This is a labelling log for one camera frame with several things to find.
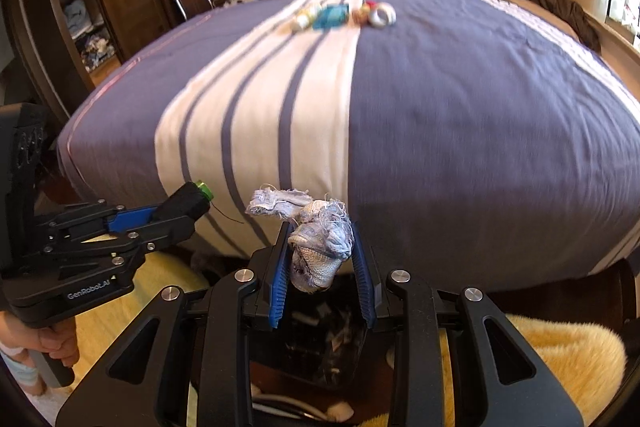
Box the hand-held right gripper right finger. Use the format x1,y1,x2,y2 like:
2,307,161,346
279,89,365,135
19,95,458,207
350,222,586,427

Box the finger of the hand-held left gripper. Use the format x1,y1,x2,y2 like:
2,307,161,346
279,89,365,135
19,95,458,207
47,202,163,233
42,214,197,265

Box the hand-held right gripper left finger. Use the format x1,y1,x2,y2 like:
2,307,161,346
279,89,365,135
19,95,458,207
55,222,292,427

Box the frayed grey cloth scrap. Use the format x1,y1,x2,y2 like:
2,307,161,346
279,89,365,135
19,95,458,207
246,187,355,294

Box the black trash bin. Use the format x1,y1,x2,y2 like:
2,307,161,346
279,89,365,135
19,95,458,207
247,277,401,408

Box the person's left hand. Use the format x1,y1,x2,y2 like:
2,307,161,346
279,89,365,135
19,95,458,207
0,312,80,395

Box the patterned folded clothes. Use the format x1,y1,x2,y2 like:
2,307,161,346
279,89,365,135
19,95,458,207
80,32,118,71

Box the yellow fluffy rug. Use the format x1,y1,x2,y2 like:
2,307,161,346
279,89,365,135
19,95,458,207
440,312,628,427

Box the blue white striped bedspread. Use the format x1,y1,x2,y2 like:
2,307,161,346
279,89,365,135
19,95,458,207
56,0,640,293

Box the light blue folded clothes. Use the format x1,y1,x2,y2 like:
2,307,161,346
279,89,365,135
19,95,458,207
62,0,94,38

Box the yellow bottle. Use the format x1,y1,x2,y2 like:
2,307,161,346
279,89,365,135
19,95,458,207
292,4,321,32

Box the teal wipes packet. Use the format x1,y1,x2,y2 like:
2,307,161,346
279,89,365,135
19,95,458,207
314,4,349,31

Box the white striped ribbon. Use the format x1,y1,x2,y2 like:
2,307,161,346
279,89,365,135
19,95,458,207
370,3,397,28

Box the red white doll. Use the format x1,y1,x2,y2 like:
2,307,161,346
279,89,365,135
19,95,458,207
351,0,376,26

